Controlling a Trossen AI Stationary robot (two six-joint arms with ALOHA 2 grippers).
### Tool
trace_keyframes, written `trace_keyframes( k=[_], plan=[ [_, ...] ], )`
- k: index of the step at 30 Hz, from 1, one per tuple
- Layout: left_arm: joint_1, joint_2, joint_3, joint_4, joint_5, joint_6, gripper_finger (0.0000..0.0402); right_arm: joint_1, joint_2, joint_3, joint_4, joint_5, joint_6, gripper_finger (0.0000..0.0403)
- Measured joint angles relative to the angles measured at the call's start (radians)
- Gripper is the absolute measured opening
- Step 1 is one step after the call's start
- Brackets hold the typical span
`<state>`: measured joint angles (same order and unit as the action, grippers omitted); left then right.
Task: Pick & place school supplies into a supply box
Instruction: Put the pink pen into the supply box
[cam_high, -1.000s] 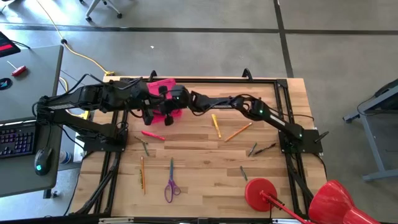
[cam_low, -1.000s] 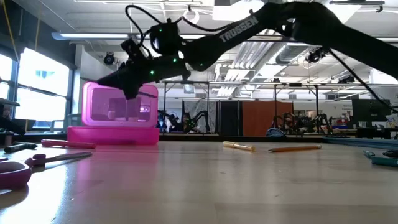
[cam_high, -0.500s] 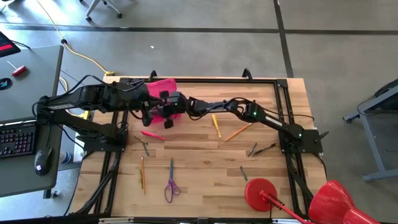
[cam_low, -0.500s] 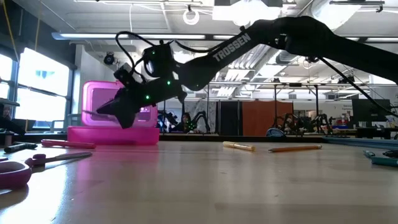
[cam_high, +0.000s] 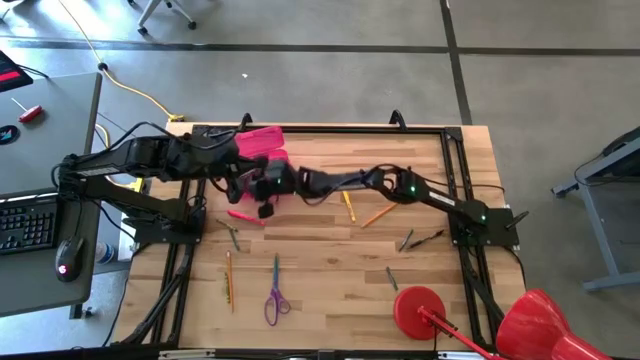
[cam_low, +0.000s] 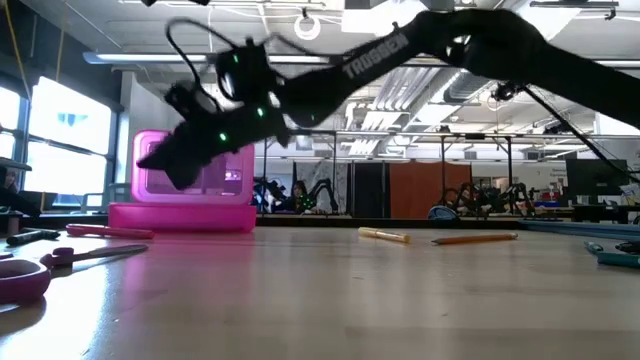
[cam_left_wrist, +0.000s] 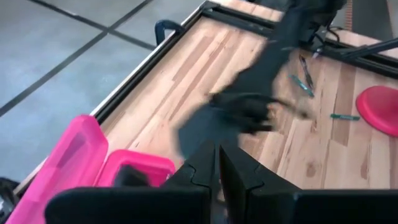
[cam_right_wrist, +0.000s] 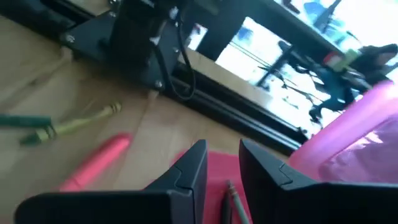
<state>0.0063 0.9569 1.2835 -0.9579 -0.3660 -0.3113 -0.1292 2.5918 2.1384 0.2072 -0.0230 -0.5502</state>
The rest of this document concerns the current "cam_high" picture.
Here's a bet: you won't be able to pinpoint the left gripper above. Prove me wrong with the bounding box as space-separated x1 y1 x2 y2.
214 139 269 204

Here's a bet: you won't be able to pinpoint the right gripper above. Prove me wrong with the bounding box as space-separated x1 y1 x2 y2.
248 162 301 219

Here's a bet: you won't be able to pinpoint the pink plastic pencil box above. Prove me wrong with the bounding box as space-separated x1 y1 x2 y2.
232 125 291 202

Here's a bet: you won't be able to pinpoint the red marker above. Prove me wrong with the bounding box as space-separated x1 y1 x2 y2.
227 209 267 227

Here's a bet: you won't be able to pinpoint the yellow highlighter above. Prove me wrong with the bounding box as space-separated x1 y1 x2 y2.
341 190 357 224

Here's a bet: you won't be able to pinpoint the purple handled scissors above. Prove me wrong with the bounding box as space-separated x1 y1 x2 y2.
263 252 292 328

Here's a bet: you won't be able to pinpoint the orange pencil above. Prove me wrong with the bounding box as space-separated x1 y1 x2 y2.
225 249 236 314
360 202 400 230

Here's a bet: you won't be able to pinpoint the long black pen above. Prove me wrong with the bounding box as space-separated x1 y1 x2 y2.
407 229 445 250

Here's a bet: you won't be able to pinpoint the white box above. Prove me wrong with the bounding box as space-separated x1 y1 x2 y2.
117 219 135 262

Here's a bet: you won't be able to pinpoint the office chair with grey base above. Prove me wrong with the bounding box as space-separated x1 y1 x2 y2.
127 0 198 36

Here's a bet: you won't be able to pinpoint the red desk lamp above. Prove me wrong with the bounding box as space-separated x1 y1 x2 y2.
392 285 614 360

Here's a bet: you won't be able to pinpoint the black computer mouse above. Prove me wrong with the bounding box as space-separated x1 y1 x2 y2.
54 235 86 284

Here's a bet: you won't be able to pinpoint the grey desk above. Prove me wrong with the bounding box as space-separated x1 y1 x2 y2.
0 72 104 320

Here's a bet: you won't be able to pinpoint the black backlit keyboard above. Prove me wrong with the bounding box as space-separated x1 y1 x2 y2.
0 198 60 257

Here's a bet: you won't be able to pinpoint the black clamp lever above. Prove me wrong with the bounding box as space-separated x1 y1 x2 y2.
505 210 530 231

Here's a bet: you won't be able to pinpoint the round dark sticker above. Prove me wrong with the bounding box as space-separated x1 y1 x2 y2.
0 124 21 147

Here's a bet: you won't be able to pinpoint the black rounded device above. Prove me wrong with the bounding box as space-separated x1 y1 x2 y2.
602 127 640 159

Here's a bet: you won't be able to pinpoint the grey metal table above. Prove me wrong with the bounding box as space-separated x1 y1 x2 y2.
551 127 640 294

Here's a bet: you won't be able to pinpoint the black aluminium frame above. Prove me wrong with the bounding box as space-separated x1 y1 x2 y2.
113 123 507 351

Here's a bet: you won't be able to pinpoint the yellow extension cable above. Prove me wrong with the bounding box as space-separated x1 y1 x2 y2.
57 0 186 194

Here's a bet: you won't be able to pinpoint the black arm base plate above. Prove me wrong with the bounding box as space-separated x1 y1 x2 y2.
448 205 521 247
130 219 207 246

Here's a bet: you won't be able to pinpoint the red handled screwdriver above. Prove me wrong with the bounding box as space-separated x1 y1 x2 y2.
10 97 44 124

